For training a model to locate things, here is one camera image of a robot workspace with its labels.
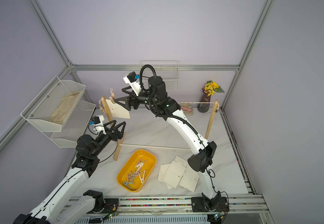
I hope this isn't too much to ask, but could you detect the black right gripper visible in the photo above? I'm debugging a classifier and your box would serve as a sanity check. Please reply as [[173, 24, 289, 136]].
[[117, 87, 160, 112]]

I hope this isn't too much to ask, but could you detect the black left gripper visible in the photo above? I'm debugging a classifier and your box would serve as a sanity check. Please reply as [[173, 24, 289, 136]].
[[92, 120, 125, 158]]

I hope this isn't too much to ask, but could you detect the white clothespin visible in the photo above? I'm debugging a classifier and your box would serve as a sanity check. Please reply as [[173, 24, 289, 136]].
[[139, 170, 146, 184], [134, 164, 143, 173]]

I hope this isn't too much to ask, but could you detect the teal clothespin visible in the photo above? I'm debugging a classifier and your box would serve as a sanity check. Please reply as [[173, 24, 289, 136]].
[[123, 182, 133, 191]]

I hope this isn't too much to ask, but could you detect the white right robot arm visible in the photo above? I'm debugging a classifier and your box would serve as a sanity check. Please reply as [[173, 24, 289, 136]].
[[115, 64, 221, 211]]

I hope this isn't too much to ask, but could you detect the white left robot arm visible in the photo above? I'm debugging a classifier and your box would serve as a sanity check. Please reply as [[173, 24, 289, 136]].
[[14, 120, 126, 224]]

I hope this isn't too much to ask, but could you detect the yellow plastic tray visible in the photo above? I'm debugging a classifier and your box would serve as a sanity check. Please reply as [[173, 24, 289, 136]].
[[116, 149, 157, 193]]

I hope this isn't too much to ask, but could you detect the beige cloth in basket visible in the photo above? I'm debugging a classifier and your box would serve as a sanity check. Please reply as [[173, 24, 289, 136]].
[[49, 91, 82, 125]]

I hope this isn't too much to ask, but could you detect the white mesh shelf basket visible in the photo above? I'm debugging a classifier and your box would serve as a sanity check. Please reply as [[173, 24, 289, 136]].
[[21, 76, 96, 148]]

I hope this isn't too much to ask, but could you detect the dark vase with yellow flowers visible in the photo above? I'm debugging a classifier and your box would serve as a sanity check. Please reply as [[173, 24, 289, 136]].
[[197, 80, 225, 113]]

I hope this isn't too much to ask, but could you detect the wooden clothesline rack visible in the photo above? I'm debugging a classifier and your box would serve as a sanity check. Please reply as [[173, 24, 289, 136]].
[[99, 96, 220, 161]]

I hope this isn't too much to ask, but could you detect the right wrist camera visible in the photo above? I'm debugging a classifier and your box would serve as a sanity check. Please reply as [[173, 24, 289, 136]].
[[123, 71, 142, 96]]

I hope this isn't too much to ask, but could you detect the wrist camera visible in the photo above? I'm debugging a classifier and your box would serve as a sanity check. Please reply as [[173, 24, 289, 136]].
[[88, 115, 106, 135], [123, 71, 142, 96]]

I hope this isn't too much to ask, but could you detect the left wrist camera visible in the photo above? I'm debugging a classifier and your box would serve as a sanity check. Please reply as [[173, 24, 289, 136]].
[[88, 115, 106, 135]]

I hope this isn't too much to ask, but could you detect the white wire wall basket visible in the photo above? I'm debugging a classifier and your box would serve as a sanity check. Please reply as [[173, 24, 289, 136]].
[[140, 60, 179, 90]]

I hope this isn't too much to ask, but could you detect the purple pink handled tool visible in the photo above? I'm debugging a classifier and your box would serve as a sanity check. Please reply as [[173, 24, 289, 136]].
[[181, 106, 193, 112]]

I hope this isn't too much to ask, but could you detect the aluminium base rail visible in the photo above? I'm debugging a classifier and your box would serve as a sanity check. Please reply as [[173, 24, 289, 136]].
[[34, 194, 275, 224]]

